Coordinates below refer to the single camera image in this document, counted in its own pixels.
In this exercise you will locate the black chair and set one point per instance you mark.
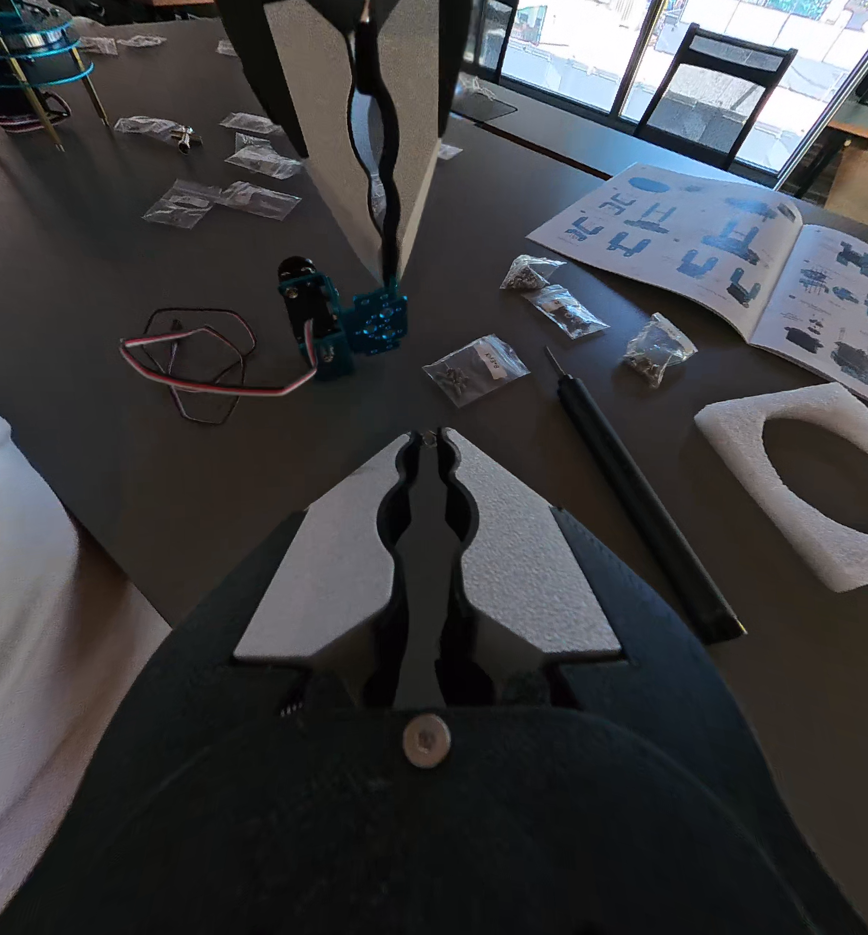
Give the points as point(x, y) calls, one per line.
point(740, 55)

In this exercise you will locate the assembly instruction booklet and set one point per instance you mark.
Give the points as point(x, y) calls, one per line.
point(653, 274)

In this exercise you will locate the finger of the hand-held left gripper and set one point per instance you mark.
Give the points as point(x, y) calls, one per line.
point(317, 95)
point(415, 87)

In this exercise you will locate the dark grey desk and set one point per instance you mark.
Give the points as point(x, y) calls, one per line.
point(149, 475)

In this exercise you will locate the person's white shirt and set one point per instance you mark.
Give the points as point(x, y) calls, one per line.
point(25, 621)

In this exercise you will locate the white foam packing frame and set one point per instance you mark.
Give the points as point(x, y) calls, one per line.
point(726, 438)

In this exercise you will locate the metal cross wrench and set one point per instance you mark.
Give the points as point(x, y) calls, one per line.
point(187, 140)

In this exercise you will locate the clear bag with white label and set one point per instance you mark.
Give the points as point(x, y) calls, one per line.
point(178, 208)
point(258, 201)

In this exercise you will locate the blue toy robot arm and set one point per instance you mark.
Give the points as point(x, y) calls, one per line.
point(10, 51)

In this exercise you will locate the black screwdriver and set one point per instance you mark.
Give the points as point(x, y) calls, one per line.
point(645, 504)

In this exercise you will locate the clear bag of silver screws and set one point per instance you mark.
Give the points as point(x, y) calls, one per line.
point(525, 274)

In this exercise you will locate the labelled clear bag of screws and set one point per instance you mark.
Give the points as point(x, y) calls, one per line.
point(477, 369)

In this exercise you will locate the crumpled clear plastic wrap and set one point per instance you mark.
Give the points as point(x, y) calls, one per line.
point(477, 87)

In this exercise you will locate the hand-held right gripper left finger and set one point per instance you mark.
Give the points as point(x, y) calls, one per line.
point(317, 584)

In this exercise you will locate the large office window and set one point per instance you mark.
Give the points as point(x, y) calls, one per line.
point(587, 44)

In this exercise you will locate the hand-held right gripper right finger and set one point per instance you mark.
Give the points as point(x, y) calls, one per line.
point(536, 584)

